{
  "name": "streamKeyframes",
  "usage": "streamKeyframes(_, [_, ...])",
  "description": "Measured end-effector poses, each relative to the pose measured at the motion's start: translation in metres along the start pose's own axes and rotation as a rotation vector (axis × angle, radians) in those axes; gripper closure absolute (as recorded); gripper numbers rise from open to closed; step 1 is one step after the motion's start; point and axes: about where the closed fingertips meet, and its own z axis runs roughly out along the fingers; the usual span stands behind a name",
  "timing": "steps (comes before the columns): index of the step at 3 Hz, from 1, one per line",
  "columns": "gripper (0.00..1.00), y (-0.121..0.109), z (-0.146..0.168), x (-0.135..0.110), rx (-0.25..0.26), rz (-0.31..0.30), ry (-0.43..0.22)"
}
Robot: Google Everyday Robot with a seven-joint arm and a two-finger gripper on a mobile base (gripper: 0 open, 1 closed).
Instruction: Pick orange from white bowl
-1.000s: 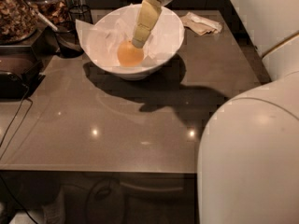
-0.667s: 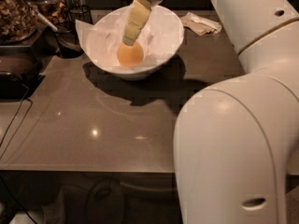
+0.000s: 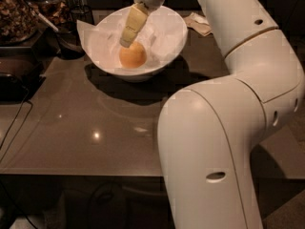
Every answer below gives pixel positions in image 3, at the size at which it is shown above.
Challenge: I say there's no white bowl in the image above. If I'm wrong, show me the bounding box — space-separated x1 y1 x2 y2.
81 5 189 83

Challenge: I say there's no white paper liner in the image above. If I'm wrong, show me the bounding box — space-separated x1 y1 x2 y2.
75 7 179 71

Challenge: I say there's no orange fruit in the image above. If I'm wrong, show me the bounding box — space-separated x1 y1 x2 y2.
119 41 147 69

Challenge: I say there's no white utensil handle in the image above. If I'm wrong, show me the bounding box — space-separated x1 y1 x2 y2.
27 4 59 32

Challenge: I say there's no crumpled beige napkin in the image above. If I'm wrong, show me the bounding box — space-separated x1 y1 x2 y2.
184 12 212 36

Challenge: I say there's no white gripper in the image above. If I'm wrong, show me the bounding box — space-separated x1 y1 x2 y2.
120 0 165 48

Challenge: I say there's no black cable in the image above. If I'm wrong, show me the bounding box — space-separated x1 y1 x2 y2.
0 73 34 162

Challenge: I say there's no glass jar of snacks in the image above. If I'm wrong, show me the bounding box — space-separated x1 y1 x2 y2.
0 0 37 46

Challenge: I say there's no black box appliance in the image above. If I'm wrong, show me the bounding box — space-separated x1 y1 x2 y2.
0 50 44 102

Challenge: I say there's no black wire cup holder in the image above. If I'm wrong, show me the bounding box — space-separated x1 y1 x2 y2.
70 5 94 25

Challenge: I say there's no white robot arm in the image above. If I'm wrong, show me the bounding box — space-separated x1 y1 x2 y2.
157 0 304 229

